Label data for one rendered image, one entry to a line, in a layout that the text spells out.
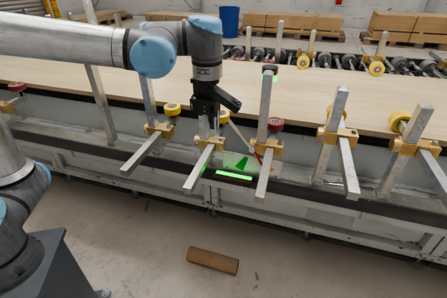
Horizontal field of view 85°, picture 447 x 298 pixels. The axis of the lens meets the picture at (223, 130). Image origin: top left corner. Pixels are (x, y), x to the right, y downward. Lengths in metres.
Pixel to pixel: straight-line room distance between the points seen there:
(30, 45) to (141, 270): 1.36
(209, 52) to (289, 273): 1.34
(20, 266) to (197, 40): 0.91
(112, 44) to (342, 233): 1.54
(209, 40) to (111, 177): 1.55
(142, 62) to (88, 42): 0.11
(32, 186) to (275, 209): 1.25
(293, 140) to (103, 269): 1.31
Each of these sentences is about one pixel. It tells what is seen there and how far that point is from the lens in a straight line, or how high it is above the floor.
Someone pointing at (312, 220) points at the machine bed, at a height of 0.18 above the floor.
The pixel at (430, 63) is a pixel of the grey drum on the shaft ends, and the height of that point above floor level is 0.85.
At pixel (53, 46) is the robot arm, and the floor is 1.33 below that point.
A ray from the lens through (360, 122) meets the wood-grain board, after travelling 1.24.
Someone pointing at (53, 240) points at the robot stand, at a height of 0.60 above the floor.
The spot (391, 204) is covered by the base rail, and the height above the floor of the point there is 0.70.
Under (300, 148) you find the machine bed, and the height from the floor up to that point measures 0.73.
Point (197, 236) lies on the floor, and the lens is 1.76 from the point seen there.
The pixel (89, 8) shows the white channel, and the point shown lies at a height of 1.21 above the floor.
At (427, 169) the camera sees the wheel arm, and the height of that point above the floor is 0.95.
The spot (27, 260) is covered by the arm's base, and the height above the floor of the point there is 0.65.
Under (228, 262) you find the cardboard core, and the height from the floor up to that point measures 0.08.
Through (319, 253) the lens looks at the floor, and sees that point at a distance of 1.79.
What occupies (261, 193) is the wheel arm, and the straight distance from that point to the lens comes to 0.82.
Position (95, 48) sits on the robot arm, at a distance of 0.59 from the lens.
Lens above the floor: 1.46
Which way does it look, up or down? 33 degrees down
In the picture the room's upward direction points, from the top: straight up
